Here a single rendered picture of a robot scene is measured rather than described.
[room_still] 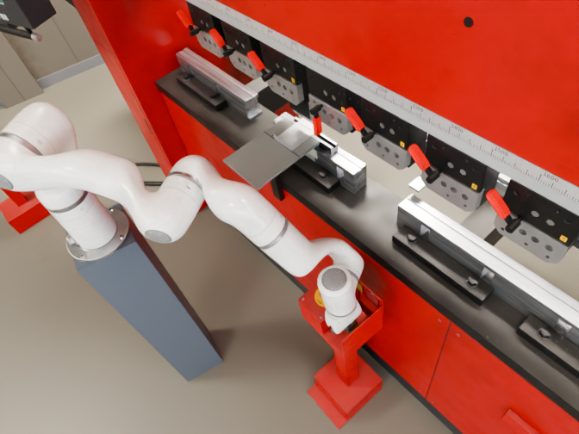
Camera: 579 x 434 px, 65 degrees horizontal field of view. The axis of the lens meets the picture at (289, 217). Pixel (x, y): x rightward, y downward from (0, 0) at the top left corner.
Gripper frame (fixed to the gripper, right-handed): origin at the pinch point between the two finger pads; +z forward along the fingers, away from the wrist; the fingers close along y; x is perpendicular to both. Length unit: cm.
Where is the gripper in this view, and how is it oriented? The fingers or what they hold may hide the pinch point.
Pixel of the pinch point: (347, 325)
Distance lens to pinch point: 140.5
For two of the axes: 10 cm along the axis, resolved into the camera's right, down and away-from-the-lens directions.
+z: 2.0, 5.5, 8.1
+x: 6.3, 5.7, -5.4
